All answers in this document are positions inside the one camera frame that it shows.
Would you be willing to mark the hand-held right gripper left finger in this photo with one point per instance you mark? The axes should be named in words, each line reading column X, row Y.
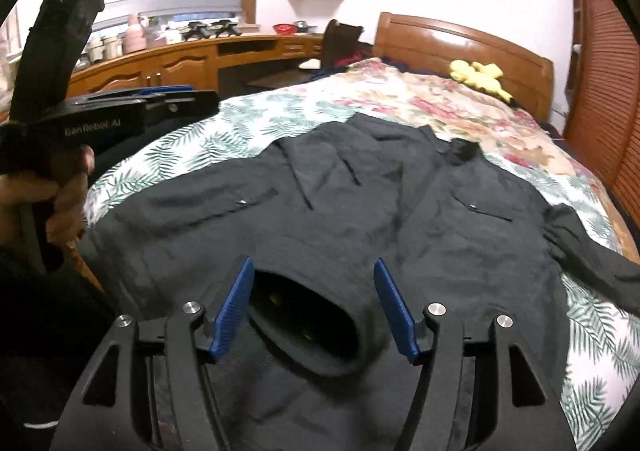
column 232, row 311

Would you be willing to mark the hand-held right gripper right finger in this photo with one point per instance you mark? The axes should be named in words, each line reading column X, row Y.
column 395, row 311

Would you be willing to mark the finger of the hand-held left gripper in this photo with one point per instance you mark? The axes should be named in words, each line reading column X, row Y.
column 195, row 105
column 150, row 91

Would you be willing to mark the black shirt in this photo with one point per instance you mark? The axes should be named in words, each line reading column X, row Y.
column 350, row 211

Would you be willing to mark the dark clothes pile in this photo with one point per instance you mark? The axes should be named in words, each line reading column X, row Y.
column 360, row 58

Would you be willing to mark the person's left hand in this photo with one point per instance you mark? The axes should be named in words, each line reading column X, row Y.
column 75, row 191

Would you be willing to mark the leaf print bedsheet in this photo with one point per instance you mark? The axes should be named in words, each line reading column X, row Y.
column 210, row 131

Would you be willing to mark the wooden desk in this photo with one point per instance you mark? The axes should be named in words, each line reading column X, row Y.
column 175, row 61

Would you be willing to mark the white jars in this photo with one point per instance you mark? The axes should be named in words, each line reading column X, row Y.
column 105, row 47

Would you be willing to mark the pink vase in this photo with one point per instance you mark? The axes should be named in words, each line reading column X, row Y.
column 134, row 33

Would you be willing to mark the black tools on desk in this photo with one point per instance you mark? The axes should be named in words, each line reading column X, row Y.
column 210, row 29

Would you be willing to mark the red basket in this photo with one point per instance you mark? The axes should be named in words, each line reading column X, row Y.
column 283, row 28

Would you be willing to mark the dark wooden chair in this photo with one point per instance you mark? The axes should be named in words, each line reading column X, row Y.
column 342, row 43

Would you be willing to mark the floral blanket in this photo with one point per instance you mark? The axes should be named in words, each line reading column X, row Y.
column 450, row 101

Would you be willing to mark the yellow plush toy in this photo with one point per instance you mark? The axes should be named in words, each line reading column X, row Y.
column 475, row 73

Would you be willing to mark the wooden headboard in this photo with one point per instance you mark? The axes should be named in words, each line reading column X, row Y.
column 450, row 43

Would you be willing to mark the wooden louvered wardrobe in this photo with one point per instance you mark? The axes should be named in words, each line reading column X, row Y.
column 605, row 81

